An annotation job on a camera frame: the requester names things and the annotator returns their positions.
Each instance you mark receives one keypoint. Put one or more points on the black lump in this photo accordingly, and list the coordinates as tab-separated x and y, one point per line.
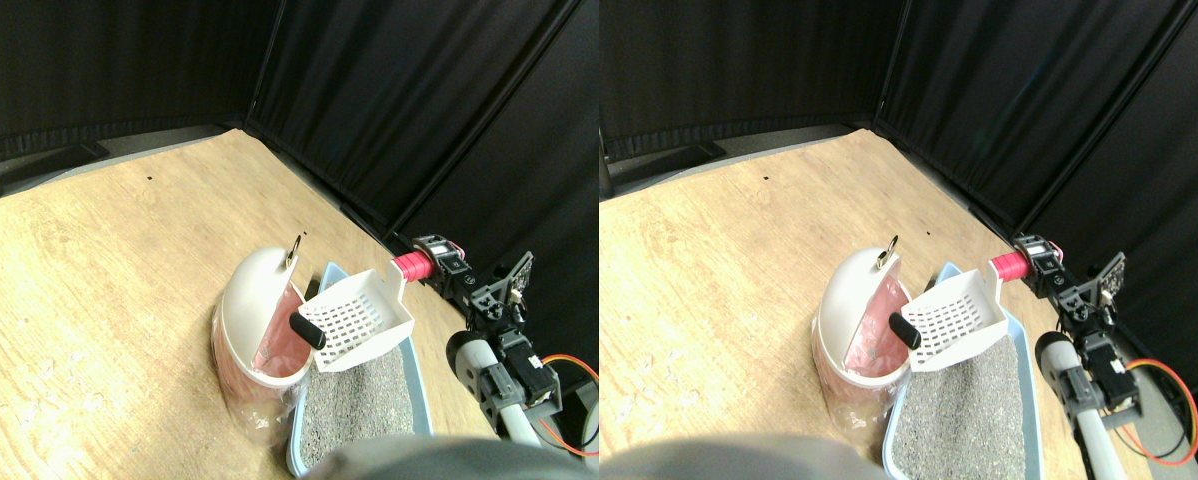
307	330
905	330

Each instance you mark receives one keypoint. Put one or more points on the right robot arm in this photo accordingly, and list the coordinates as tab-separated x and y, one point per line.
1094	390
504	375

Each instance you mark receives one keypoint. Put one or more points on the blue litter tray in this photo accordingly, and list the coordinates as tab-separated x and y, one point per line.
969	420
359	410

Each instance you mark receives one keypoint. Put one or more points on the white bin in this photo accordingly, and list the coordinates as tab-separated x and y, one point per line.
254	290
854	290

